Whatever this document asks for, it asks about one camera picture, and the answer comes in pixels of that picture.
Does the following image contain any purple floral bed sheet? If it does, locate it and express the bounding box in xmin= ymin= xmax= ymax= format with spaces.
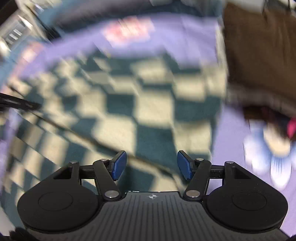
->
xmin=0 ymin=12 xmax=296 ymax=237

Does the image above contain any green cream checkered sweater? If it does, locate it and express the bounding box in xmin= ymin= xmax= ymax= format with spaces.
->
xmin=1 ymin=51 xmax=228 ymax=226

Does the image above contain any brown folded garment stack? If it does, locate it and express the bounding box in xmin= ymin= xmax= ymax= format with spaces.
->
xmin=223 ymin=1 xmax=295 ymax=140

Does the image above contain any white bedside control panel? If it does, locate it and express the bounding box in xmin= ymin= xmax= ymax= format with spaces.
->
xmin=1 ymin=14 xmax=33 ymax=58

